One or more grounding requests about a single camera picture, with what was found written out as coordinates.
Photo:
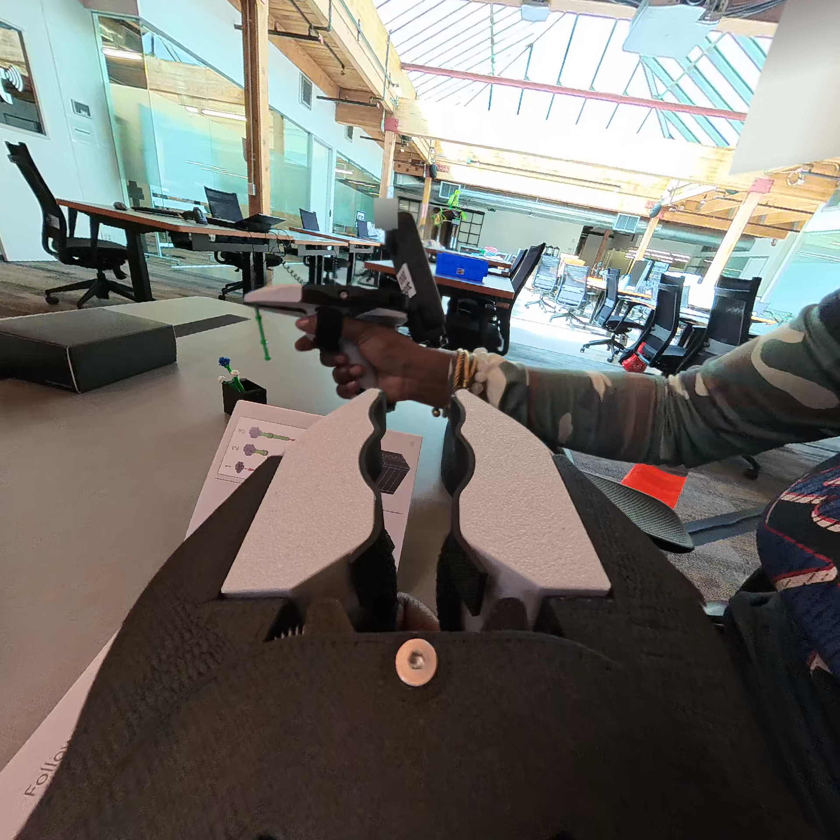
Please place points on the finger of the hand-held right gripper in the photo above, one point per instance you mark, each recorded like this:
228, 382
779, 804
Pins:
282, 297

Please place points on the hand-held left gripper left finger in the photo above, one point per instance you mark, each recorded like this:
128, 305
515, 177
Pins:
302, 525

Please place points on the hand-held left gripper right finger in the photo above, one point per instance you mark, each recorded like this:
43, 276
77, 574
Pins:
532, 525

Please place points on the green toy rod brick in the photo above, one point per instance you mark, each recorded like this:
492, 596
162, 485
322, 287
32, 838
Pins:
232, 377
263, 335

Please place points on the white instruction booklet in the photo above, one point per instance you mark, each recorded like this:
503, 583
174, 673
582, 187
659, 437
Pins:
250, 453

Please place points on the black square frame brick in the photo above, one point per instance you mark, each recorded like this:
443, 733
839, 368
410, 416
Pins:
244, 397

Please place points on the matte black box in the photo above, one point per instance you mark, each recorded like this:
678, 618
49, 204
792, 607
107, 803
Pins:
85, 348

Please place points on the person's right forearm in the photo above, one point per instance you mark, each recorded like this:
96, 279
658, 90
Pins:
683, 394

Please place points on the grey desk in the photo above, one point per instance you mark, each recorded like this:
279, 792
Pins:
105, 486

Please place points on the person's right hand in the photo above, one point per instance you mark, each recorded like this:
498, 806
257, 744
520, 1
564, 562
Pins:
387, 361

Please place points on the wooden table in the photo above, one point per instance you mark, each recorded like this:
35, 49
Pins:
171, 230
446, 282

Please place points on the blue plastic crate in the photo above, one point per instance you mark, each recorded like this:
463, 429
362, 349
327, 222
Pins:
462, 268

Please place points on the black office chair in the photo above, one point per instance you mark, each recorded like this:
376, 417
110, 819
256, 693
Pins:
696, 322
236, 223
578, 289
72, 230

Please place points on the black chair armrest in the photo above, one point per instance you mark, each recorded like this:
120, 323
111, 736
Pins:
643, 512

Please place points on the orange traffic cone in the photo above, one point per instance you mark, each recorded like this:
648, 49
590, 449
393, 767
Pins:
654, 486

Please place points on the person's dark clothing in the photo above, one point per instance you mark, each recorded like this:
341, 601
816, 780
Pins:
788, 630

